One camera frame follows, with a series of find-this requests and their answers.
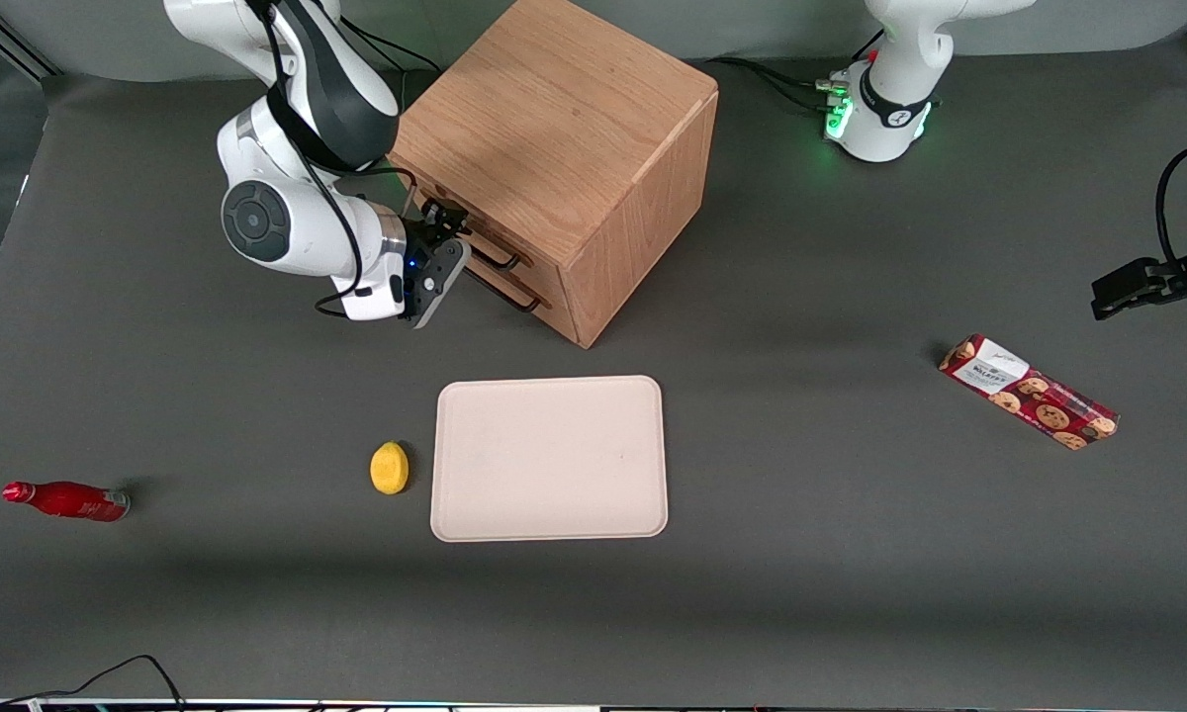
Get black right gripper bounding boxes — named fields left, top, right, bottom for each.
left=400, top=200, right=477, bottom=273

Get black metal drawer handle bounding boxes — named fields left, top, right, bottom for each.
left=455, top=222, right=522, bottom=273
left=465, top=262, right=544, bottom=314

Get shallow oak wooden drawer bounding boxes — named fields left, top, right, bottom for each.
left=394, top=156, right=568, bottom=300

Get deep oak wooden drawer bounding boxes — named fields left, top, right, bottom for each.
left=460, top=252, right=581, bottom=343

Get oak wooden drawer cabinet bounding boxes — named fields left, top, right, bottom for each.
left=381, top=0, right=720, bottom=350

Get red cookie box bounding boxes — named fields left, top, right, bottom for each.
left=938, top=333, right=1120, bottom=452

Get yellow lemon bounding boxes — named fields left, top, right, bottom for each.
left=370, top=441, right=411, bottom=495

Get beige rectangular tray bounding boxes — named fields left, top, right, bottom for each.
left=429, top=375, right=670, bottom=543

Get red soda bottle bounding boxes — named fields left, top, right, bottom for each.
left=2, top=481, right=132, bottom=523

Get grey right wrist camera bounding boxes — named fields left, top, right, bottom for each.
left=408, top=239, right=473, bottom=330

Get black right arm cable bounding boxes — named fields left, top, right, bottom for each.
left=252, top=0, right=418, bottom=319

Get black right base cables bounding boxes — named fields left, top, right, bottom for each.
left=341, top=17, right=444, bottom=76

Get black base cables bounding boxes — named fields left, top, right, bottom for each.
left=341, top=17, right=444, bottom=76
left=716, top=54, right=852, bottom=115

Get black left base cables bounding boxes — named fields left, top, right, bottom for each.
left=716, top=54, right=852, bottom=115

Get thin black table cable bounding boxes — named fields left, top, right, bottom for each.
left=0, top=655, right=187, bottom=711

